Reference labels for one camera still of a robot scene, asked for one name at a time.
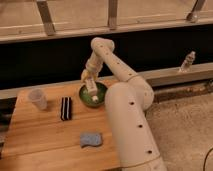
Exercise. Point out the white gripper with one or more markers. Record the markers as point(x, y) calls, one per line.
point(86, 74)

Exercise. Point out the white squeeze bottle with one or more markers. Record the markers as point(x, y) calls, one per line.
point(92, 89)

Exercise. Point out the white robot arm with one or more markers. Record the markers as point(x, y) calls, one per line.
point(125, 104)

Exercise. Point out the green ceramic bowl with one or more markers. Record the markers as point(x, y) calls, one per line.
point(87, 99)

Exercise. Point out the clear bottle on ledge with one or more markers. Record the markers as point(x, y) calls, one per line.
point(188, 61)

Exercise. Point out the black white striped block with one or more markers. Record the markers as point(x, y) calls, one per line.
point(66, 109)

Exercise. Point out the clear plastic cup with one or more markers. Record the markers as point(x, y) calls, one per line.
point(38, 99)

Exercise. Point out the blue sponge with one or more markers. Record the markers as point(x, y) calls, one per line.
point(90, 139)

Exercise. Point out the middle metal railing post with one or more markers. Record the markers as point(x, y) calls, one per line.
point(112, 14)

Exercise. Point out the metal railing post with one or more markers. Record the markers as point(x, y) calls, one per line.
point(112, 14)
point(193, 15)
point(46, 17)

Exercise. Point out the left metal railing post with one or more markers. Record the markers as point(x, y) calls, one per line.
point(46, 17)

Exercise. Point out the right metal railing post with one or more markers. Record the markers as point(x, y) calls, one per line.
point(193, 15)

